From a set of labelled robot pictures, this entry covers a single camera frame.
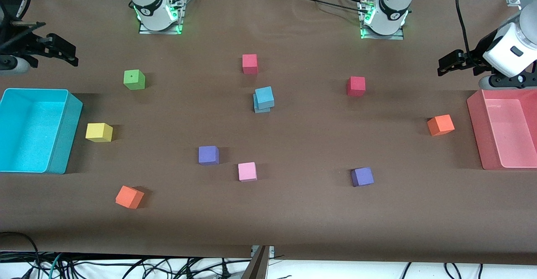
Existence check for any orange foam cube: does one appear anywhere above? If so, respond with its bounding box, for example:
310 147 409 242
427 115 455 136
115 185 145 209

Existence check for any pink foam cube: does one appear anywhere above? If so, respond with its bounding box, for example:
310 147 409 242
238 162 258 182

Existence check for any yellow foam cube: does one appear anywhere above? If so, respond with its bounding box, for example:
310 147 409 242
86 123 113 143

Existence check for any cyan plastic bin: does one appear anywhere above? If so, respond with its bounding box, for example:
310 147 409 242
0 88 83 175

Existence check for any green foam cube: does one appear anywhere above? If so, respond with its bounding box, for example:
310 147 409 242
123 70 146 91

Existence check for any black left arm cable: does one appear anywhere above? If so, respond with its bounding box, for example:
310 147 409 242
455 0 477 55

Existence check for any teal cable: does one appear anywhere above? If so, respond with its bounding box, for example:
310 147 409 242
48 252 65 279

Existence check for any red foam cube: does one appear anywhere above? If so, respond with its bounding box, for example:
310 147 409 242
242 54 258 75
347 76 366 97

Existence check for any blue foam cube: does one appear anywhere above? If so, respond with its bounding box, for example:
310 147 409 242
253 94 271 114
255 86 275 110

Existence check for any purple foam cube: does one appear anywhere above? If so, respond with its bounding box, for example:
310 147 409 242
351 167 374 187
198 146 220 165

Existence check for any pink plastic bin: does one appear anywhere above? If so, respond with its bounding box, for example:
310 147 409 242
467 88 537 170

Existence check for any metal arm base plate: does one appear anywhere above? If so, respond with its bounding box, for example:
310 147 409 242
360 0 404 40
138 0 184 35

